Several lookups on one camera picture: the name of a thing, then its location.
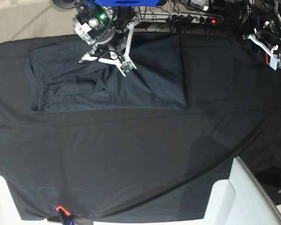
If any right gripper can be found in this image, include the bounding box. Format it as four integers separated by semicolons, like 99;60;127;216
78;22;137;76

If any dark grey long-sleeve T-shirt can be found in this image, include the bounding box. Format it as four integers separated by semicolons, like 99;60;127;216
24;32;187;113

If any orange blue clamp bottom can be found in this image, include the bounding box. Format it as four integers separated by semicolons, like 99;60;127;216
55;205;76;225

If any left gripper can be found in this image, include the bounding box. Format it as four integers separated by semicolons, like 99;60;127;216
243;25;281;70

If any black stand post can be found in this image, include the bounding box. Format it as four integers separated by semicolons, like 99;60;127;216
114;7;135;31

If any white power strip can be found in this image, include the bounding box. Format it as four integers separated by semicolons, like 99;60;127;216
166;14;222;25

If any blue clamp handle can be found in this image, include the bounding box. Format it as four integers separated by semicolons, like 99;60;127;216
254;16;260;28

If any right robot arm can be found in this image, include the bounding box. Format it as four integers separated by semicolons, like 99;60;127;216
73;0;139;76

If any black table cloth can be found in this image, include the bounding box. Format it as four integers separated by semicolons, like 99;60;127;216
0;34;281;223

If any orange black clamp right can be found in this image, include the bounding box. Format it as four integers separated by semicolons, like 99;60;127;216
265;53;270;65

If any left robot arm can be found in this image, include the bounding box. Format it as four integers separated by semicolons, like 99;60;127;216
243;0;281;71

